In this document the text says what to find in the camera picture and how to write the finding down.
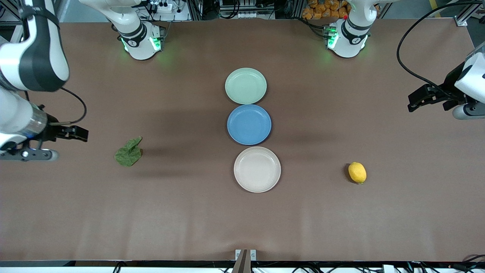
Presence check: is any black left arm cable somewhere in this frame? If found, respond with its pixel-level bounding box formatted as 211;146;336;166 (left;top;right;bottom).
396;0;485;97

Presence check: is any white power strip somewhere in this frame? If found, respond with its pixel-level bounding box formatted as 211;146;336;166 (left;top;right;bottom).
149;1;174;14

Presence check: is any metal equipment rack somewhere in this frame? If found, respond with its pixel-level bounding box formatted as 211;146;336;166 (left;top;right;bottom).
197;0;300;20

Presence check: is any black base cable bundle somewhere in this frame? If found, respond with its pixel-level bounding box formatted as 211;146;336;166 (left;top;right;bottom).
301;17;330;39

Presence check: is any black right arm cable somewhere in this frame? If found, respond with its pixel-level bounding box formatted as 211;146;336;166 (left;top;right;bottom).
23;86;88;126

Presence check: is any grey metal table bracket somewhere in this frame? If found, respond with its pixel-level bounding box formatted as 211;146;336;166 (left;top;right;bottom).
232;249;257;273

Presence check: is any aluminium frame rail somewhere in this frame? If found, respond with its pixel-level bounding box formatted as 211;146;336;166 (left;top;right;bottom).
428;0;479;27
0;0;27;44

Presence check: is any yellow lemon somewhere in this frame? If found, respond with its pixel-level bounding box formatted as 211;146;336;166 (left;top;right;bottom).
348;162;367;185

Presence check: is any green lettuce leaf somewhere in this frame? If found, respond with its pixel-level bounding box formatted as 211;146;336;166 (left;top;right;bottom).
114;136;144;168

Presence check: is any bag of oranges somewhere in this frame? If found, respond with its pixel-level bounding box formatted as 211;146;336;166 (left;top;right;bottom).
302;0;351;20

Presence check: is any blue round plate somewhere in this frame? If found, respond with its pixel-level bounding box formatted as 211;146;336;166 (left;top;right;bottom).
227;104;272;146

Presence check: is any pale green round plate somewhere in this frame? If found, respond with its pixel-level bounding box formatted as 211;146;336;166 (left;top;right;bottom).
225;67;268;105

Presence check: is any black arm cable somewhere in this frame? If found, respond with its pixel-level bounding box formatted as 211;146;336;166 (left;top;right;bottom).
396;0;485;97
23;86;88;126

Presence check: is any beige round plate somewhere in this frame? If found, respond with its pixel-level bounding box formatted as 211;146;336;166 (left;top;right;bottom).
233;146;282;193

